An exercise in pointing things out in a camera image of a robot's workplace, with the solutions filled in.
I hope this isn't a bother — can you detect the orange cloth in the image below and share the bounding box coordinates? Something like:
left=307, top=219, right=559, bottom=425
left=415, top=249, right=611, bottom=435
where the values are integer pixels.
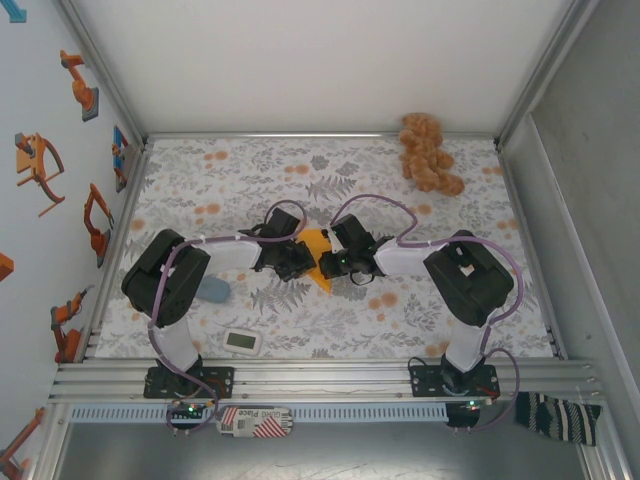
left=295, top=227, right=335, bottom=296

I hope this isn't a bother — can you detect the floral print tablecloth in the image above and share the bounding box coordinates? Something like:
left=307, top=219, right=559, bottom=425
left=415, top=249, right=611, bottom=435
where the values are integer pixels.
left=93, top=137, right=557, bottom=360

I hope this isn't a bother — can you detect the blue grey oval pad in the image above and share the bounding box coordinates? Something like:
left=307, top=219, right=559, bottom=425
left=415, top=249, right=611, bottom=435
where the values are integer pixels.
left=193, top=275, right=233, bottom=305

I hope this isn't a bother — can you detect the white digital timer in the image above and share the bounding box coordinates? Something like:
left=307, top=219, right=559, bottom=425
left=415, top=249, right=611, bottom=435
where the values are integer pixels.
left=221, top=327, right=263, bottom=358

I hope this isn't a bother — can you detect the brown plush toy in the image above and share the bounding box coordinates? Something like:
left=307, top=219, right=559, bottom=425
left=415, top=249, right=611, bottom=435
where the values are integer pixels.
left=398, top=112, right=466, bottom=197

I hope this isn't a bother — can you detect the red white striped label tag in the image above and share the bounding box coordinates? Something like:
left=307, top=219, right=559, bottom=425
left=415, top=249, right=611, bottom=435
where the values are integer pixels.
left=214, top=405, right=295, bottom=440

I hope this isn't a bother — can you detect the blue and orange sticker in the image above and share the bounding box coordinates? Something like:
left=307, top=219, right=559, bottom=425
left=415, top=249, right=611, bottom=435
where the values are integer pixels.
left=110, top=124, right=132, bottom=195

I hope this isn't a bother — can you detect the small black circuit board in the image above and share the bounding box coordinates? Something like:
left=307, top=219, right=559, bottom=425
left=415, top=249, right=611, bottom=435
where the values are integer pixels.
left=166, top=398, right=210, bottom=420
left=446, top=397, right=494, bottom=430

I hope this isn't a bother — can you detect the orange claw gripper sticker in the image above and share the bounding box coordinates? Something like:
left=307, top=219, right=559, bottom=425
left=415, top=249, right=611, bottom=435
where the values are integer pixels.
left=13, top=132, right=68, bottom=218

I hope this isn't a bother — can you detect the black white striped sock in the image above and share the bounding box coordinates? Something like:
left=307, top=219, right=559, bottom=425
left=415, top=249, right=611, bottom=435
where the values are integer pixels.
left=513, top=391, right=604, bottom=448

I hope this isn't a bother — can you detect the purple cable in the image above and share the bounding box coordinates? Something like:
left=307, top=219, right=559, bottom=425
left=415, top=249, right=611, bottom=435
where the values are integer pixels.
left=148, top=199, right=308, bottom=437
left=330, top=193, right=525, bottom=435

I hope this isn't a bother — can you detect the aluminium cross rail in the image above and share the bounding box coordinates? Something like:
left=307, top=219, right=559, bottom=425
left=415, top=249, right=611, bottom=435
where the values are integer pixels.
left=144, top=131, right=501, bottom=142

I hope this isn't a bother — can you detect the aluminium rail base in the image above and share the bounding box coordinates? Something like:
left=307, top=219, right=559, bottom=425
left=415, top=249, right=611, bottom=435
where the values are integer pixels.
left=47, top=355, right=609, bottom=404

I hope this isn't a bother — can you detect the white slotted cable duct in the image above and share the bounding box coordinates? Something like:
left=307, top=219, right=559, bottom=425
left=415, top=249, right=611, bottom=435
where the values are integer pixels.
left=68, top=403, right=450, bottom=424

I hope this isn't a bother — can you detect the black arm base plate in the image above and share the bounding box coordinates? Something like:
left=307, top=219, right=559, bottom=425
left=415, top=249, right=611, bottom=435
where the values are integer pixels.
left=143, top=365, right=236, bottom=400
left=408, top=363, right=500, bottom=399

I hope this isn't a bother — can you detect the aluminium side rail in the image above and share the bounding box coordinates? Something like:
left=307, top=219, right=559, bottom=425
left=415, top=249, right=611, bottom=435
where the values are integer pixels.
left=79, top=142, right=151, bottom=364
left=494, top=142, right=569, bottom=361

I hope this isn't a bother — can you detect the aluminium frame post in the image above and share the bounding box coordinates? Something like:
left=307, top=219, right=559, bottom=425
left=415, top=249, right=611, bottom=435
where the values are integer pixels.
left=56, top=0, right=151, bottom=151
left=492, top=0, right=601, bottom=149

